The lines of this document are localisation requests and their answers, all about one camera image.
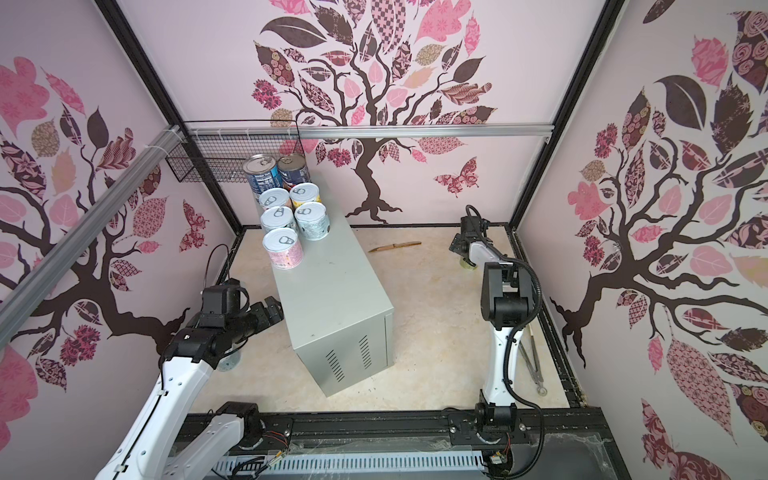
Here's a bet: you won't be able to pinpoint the pink labelled can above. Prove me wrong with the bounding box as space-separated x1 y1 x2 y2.
258 188 293 211
262 228 303 270

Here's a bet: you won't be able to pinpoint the pale blue labelled can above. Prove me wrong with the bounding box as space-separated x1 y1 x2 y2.
294 202 330 241

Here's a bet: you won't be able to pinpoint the yellow labelled can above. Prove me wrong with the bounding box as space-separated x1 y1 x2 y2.
289 182 321 209

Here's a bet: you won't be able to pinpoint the large blue labelled can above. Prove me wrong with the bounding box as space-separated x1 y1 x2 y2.
243 154 283 198

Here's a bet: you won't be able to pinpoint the dark red labelled can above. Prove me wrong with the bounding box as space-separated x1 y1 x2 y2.
277 153 312 190

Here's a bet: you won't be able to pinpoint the teal labelled can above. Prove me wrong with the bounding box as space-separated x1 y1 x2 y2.
217 351 241 372

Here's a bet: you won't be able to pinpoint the white green labelled can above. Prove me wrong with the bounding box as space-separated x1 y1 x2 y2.
260 206 297 233

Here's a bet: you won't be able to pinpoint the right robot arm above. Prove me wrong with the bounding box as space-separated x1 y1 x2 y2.
449 205 543 441

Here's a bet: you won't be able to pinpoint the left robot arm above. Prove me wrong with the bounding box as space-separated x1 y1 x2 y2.
97 280 284 479

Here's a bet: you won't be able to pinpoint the wooden knife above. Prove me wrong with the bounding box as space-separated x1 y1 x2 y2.
368 241 422 253

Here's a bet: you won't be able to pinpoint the grey metal cabinet box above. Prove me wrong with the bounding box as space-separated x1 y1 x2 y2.
272 173 395 396

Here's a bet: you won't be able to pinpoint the metal tongs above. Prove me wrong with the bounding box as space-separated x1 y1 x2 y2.
519 326 548 397

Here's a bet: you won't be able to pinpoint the white slotted cable duct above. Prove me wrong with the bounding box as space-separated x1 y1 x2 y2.
205 451 485 479

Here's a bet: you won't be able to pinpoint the black wire basket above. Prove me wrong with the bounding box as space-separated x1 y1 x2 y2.
165 120 310 183

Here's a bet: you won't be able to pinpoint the horizontal aluminium rail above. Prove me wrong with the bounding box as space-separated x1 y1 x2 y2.
188 123 554 140

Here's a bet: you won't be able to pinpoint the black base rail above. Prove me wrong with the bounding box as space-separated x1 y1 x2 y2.
171 402 629 479

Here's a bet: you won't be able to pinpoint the diagonal aluminium rail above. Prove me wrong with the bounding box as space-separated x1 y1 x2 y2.
1 125 183 346

